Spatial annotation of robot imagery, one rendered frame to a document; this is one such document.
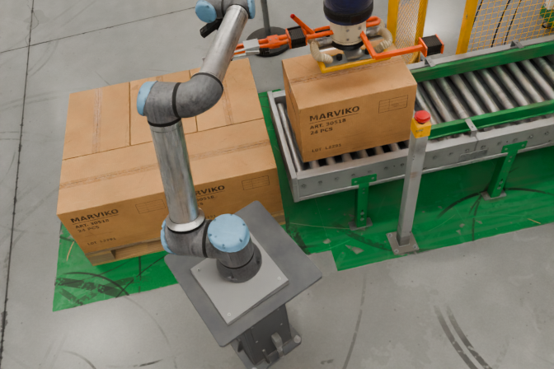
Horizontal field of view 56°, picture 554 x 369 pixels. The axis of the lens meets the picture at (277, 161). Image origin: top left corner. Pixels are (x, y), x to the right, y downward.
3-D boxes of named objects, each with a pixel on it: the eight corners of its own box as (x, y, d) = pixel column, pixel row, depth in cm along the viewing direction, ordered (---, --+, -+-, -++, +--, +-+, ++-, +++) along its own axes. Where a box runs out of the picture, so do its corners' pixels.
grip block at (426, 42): (434, 42, 234) (436, 33, 230) (443, 53, 229) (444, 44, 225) (417, 46, 234) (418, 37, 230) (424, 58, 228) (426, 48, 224)
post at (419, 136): (406, 235, 307) (425, 114, 232) (410, 245, 303) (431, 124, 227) (395, 238, 307) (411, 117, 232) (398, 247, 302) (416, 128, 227)
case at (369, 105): (385, 92, 309) (389, 37, 279) (410, 139, 283) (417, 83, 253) (287, 114, 306) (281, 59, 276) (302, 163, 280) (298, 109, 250)
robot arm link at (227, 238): (250, 269, 203) (241, 249, 189) (208, 264, 206) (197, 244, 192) (257, 235, 212) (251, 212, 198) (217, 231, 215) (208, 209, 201)
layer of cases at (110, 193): (255, 101, 376) (248, 57, 345) (283, 210, 310) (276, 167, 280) (91, 135, 369) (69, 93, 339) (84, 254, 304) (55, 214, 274)
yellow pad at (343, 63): (383, 47, 252) (384, 38, 248) (391, 59, 246) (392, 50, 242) (316, 61, 250) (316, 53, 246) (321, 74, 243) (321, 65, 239)
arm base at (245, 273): (269, 267, 213) (267, 256, 205) (229, 291, 209) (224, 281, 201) (248, 233, 224) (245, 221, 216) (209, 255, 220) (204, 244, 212)
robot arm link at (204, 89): (208, 100, 159) (255, -13, 203) (171, 98, 161) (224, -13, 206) (215, 127, 167) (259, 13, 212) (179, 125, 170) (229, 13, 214)
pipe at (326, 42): (373, 21, 261) (373, 11, 256) (390, 50, 244) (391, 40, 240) (307, 35, 258) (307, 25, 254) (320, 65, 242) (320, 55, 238)
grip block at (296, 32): (302, 35, 248) (302, 24, 244) (307, 46, 242) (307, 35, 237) (285, 38, 248) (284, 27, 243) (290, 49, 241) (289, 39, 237)
